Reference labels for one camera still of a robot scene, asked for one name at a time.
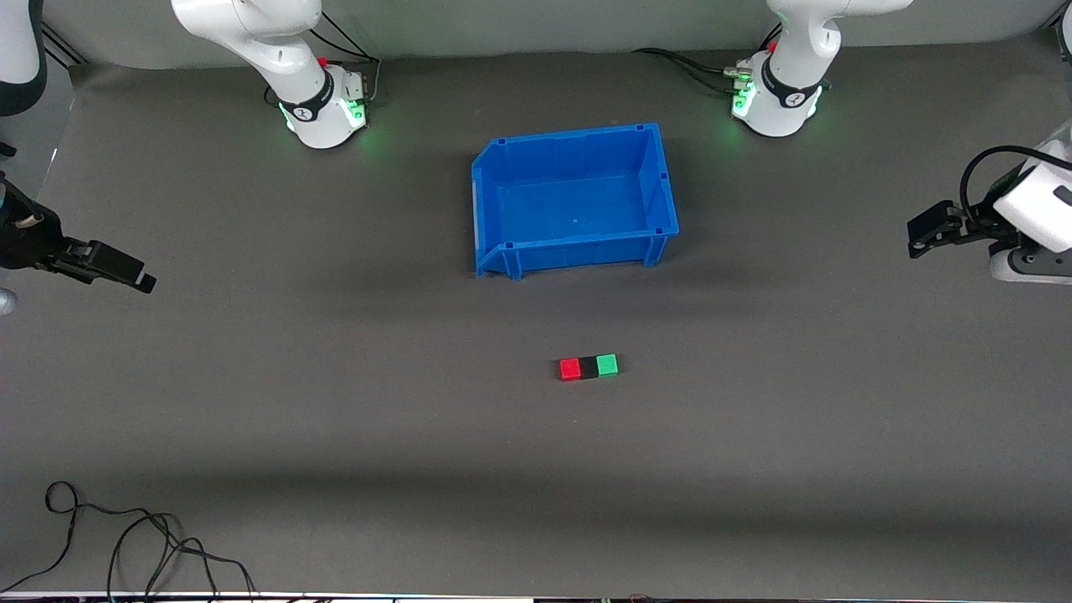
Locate blue plastic storage bin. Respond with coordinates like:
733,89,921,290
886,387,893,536
471,122,680,280

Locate dark grey table mat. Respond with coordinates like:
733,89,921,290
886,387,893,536
0,29,1072,597

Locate black left arm hose cable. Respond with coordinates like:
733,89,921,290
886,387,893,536
959,145,1056,219

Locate black aluminium frame rail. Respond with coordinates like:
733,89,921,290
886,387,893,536
42,25,89,68

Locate thin black looped cable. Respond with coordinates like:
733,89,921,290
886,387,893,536
0,481,181,592

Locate thin black arched cable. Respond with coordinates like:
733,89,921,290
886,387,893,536
107,513,256,597

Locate black left arm base cables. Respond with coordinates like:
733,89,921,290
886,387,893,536
632,23,784,95

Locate black arm base cables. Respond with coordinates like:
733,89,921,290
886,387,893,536
632,23,784,95
266,13,383,108

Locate black right arm base cables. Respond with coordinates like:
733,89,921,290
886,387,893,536
266,13,383,108

